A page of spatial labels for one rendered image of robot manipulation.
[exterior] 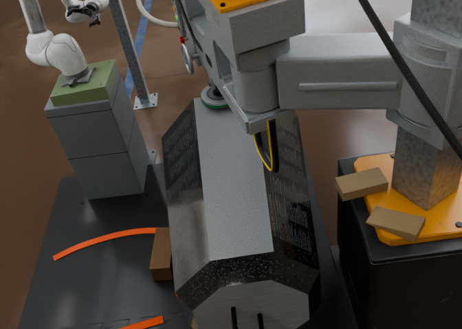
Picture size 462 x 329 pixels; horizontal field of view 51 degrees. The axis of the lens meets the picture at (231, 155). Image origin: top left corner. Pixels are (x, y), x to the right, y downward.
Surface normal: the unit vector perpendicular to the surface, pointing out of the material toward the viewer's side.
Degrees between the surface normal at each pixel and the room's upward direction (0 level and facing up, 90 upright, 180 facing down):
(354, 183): 0
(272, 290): 90
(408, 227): 11
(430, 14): 90
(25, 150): 0
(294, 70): 90
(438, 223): 0
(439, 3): 90
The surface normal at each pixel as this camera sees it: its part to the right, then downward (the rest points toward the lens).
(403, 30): -0.82, 0.46
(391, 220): -0.29, -0.78
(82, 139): 0.03, 0.66
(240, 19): 0.33, 0.59
